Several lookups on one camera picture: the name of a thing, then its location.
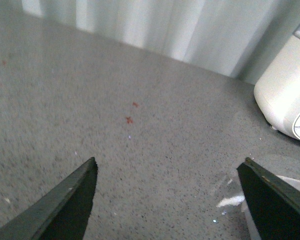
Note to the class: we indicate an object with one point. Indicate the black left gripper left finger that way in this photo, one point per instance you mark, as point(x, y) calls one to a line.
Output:
point(62, 214)

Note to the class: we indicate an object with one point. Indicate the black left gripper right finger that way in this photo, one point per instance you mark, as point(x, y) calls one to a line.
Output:
point(273, 203)

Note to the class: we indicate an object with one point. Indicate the white soy milk maker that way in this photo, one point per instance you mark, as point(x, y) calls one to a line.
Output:
point(277, 92)

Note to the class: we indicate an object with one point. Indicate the grey curtain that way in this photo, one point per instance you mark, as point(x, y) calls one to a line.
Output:
point(236, 38)

